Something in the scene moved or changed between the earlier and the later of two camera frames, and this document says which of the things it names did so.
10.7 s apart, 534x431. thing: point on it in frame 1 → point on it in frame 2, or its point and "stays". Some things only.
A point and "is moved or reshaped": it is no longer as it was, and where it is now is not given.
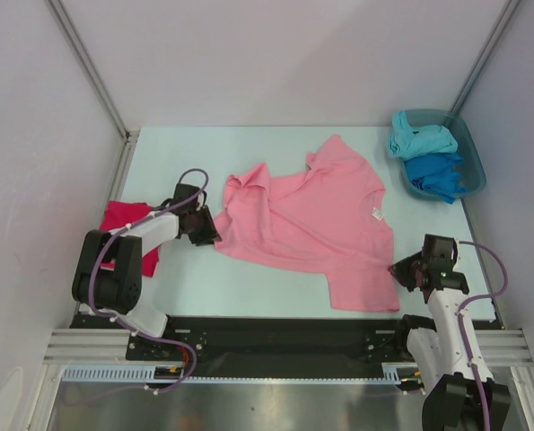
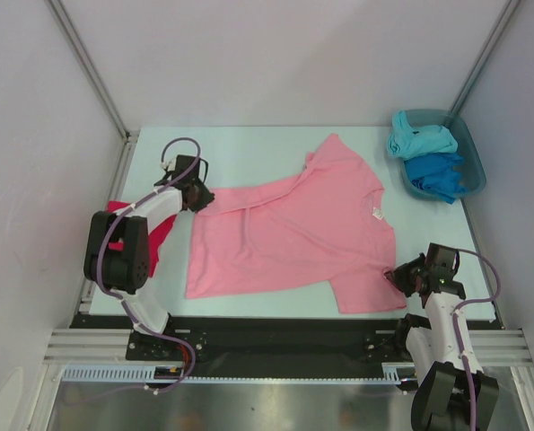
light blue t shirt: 407,142 stays
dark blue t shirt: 438,174 stays
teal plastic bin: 471,171 stays
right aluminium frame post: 482,57 stays
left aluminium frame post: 129,136 stays
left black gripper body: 191,213 → 196,183
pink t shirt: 327,218 is moved or reshaped
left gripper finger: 204,232 → 201,198
